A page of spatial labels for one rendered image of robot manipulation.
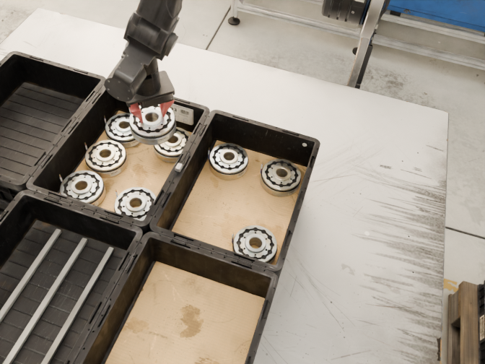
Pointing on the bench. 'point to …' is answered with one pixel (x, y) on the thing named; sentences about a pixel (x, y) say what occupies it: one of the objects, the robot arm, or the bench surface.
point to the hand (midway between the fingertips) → (151, 115)
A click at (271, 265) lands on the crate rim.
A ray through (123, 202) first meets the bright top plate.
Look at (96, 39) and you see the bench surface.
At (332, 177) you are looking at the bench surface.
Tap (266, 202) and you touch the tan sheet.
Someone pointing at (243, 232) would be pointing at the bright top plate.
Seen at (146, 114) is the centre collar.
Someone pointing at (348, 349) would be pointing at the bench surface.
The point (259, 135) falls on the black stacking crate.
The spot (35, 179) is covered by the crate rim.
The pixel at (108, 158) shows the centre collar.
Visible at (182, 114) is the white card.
